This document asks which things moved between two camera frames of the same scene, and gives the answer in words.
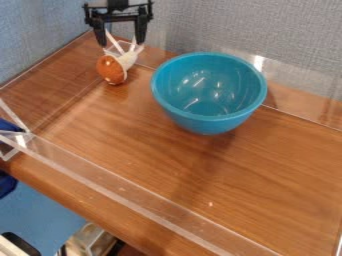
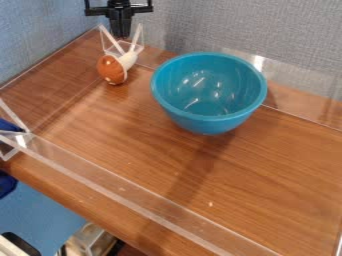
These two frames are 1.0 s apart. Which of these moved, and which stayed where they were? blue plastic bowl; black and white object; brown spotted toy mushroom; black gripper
Moved: black gripper
Stayed: blue plastic bowl; black and white object; brown spotted toy mushroom
